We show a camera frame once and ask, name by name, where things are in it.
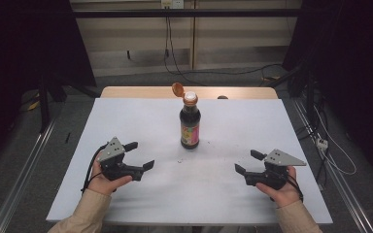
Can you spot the dark sauce bottle orange cap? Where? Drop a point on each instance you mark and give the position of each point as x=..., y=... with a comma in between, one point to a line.
x=190, y=123

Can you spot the black horizontal bar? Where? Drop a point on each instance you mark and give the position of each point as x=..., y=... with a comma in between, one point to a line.
x=126, y=13

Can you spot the dark curtain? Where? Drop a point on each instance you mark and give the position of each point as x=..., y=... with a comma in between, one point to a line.
x=362, y=64
x=19, y=48

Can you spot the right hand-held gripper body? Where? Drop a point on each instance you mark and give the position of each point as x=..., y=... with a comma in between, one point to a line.
x=277, y=176

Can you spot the yellow floor object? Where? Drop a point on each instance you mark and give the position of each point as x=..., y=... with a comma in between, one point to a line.
x=34, y=105

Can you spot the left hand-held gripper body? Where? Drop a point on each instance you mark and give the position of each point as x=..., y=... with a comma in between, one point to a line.
x=116, y=168

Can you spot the black metal stand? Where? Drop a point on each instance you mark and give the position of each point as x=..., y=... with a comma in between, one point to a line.
x=44, y=106
x=310, y=97

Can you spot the aluminium floor rail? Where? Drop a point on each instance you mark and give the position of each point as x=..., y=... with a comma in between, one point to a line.
x=346, y=194
x=19, y=184

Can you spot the white wall socket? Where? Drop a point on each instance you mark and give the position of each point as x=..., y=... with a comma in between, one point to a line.
x=172, y=3

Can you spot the person's right hand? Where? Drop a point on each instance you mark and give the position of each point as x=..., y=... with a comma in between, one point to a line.
x=285, y=195

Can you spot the white power strip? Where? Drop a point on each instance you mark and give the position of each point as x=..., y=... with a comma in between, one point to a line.
x=322, y=143

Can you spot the light wooden table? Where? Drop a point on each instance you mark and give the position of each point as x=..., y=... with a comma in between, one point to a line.
x=142, y=92

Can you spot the small black stick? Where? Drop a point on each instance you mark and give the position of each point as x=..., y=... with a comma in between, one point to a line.
x=67, y=137

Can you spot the person's left hand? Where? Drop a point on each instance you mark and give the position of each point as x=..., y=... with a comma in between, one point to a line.
x=102, y=184

